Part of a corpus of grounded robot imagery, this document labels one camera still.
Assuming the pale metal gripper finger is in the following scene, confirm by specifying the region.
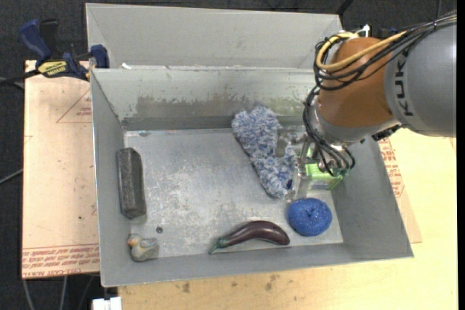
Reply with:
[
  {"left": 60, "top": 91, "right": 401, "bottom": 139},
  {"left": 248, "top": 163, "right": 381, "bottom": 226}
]
[
  {"left": 288, "top": 155, "right": 310, "bottom": 201},
  {"left": 275, "top": 134, "right": 305, "bottom": 159}
]

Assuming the blue and white fluffy cloth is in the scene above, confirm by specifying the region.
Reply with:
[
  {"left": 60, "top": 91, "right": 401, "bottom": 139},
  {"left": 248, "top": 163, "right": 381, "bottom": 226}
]
[{"left": 230, "top": 105, "right": 298, "bottom": 200}]

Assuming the blue scrubber ball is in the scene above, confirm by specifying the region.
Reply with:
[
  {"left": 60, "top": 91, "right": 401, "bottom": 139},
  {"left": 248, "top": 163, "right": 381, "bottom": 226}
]
[{"left": 287, "top": 197, "right": 333, "bottom": 238}]

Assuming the purple toy eggplant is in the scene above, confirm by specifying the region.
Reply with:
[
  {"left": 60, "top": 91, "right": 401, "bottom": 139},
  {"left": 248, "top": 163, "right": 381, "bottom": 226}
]
[{"left": 207, "top": 220, "right": 291, "bottom": 255}]

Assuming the grey metal bin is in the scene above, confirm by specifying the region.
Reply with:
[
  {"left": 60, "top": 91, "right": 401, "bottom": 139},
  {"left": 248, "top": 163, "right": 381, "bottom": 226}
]
[{"left": 85, "top": 2, "right": 415, "bottom": 288}]

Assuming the dark green flat block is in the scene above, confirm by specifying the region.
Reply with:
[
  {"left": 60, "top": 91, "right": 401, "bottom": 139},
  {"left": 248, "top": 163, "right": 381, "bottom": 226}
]
[{"left": 116, "top": 147, "right": 147, "bottom": 220}]

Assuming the grey toy duck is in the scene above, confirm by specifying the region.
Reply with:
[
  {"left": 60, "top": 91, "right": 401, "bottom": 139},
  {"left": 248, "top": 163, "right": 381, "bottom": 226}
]
[{"left": 126, "top": 232, "right": 160, "bottom": 263}]

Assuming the brown cardboard board red print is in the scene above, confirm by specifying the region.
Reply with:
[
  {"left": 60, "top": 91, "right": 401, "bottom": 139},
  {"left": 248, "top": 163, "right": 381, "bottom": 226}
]
[{"left": 21, "top": 60, "right": 424, "bottom": 280}]

